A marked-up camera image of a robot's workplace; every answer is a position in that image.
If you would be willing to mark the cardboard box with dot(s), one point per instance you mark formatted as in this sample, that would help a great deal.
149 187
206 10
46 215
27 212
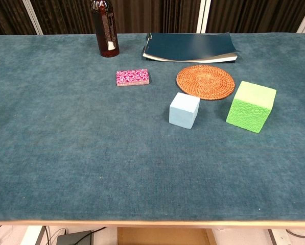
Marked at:
162 237

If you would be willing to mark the brown glass bottle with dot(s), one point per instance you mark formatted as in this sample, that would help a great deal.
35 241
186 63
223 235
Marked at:
107 30

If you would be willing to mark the green foam cube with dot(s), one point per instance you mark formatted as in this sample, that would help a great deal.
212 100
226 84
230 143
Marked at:
249 112

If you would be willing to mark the dark grey flat box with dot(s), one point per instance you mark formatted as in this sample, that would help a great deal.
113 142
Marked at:
75 238

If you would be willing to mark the white table leg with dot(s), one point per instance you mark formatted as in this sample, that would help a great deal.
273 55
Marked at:
33 236
280 238

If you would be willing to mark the pink patterned rectangular packet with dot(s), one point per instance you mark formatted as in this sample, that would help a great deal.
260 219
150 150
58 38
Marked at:
132 76

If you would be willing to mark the teal table cloth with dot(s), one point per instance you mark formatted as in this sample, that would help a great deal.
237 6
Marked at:
91 153

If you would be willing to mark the round woven rattan coaster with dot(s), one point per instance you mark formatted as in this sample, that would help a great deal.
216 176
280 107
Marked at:
206 82

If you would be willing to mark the dark blue notebook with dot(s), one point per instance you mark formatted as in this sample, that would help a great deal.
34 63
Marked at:
188 46

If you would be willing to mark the light blue cube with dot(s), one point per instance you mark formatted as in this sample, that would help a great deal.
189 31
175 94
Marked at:
183 112

